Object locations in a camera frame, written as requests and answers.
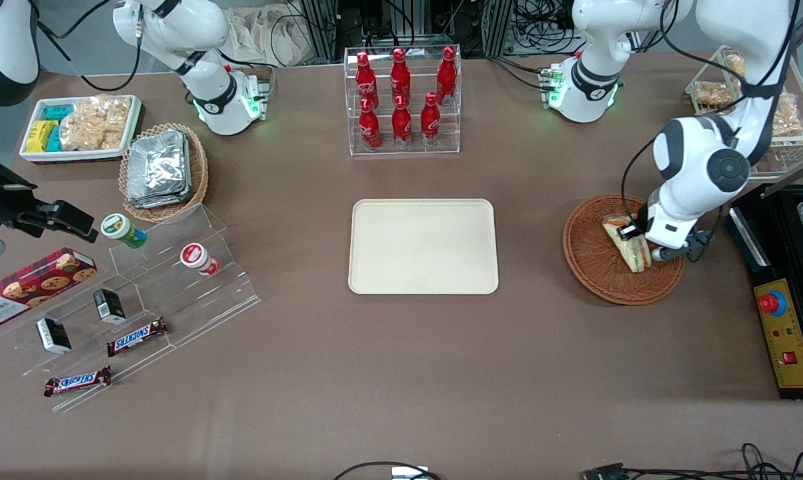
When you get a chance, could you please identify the beige cloth bag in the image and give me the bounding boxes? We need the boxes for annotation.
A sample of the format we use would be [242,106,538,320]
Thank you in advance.
[227,5,309,67]

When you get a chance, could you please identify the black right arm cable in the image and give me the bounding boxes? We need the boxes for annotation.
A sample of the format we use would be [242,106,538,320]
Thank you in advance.
[37,0,142,92]

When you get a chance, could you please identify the red cola bottle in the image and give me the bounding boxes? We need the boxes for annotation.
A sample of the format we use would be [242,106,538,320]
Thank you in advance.
[359,98,382,151]
[391,95,413,148]
[436,46,458,106]
[355,51,379,111]
[420,92,441,146]
[389,47,412,107]

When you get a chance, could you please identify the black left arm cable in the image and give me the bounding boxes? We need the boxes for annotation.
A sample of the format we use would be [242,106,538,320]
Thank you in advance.
[620,0,799,224]

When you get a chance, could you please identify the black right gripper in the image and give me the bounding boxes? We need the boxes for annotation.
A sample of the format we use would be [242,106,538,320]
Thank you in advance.
[0,143,99,261]

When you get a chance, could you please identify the oval light wicker basket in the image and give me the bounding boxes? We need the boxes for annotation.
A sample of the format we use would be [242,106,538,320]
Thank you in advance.
[118,123,209,223]

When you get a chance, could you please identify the aluminium frame post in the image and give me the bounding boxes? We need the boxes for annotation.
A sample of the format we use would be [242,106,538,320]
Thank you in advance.
[299,0,339,62]
[482,0,516,57]

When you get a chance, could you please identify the clear acrylic stepped stand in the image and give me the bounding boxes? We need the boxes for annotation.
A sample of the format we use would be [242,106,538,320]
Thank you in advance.
[0,203,262,414]

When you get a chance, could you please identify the grey metal bar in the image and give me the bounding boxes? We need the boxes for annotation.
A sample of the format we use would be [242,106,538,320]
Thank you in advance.
[764,152,803,199]

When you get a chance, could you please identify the beige plastic tray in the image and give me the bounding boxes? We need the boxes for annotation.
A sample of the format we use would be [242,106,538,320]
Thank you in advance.
[348,199,500,295]

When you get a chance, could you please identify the green lid snack cup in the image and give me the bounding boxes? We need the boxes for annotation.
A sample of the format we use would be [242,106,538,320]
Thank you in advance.
[101,213,147,249]

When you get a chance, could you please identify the brown snickers bar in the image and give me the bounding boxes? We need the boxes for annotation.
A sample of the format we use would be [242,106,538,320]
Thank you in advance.
[43,365,113,398]
[106,317,169,357]

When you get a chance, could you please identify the round dark brown wicker basket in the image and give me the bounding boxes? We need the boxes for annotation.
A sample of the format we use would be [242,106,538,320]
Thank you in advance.
[563,193,686,306]

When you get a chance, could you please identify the red lid snack cup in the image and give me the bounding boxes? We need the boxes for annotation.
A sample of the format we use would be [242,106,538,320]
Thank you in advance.
[179,243,219,277]

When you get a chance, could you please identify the clear bag of crackers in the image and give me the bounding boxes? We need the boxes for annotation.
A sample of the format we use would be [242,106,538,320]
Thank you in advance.
[692,53,734,109]
[772,92,803,159]
[59,95,133,151]

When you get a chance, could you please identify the small black box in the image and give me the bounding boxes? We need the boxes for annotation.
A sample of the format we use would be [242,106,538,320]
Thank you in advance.
[36,317,73,355]
[93,288,127,325]

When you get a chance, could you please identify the black table cable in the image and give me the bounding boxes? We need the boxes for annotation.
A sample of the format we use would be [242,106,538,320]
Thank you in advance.
[333,461,442,480]

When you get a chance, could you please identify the black control box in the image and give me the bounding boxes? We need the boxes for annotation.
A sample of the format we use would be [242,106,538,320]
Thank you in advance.
[726,183,803,401]

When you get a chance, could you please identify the black cable bundle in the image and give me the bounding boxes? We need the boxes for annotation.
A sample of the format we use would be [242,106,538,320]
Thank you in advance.
[515,0,576,54]

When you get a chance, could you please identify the red emergency stop button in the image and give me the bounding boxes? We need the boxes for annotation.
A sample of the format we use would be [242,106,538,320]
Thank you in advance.
[758,291,788,317]

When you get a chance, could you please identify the clear acrylic bottle rack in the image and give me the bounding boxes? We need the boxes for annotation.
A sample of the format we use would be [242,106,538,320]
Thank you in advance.
[343,45,462,157]

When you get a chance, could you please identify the silver foil packet stack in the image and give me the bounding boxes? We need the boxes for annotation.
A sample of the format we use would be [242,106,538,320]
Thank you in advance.
[126,129,193,209]

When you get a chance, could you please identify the black cable with plug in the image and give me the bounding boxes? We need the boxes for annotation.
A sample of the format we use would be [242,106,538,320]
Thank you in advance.
[582,442,803,480]

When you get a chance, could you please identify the white rectangular snack tray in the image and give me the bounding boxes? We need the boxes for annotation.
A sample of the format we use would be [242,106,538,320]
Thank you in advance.
[19,95,143,164]

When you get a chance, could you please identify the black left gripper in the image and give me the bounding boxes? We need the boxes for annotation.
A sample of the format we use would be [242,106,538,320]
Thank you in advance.
[618,223,713,264]

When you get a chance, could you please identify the triangle sandwich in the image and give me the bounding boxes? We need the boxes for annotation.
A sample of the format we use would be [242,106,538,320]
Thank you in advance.
[602,215,652,274]

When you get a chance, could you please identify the yellow snack packet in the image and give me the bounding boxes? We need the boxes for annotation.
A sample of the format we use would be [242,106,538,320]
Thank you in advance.
[26,120,58,153]

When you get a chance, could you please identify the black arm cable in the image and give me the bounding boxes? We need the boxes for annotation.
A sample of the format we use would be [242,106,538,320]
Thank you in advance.
[620,0,799,224]
[37,0,142,92]

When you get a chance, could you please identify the red tartan cookie box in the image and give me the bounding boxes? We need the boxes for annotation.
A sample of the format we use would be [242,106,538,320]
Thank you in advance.
[0,247,98,329]

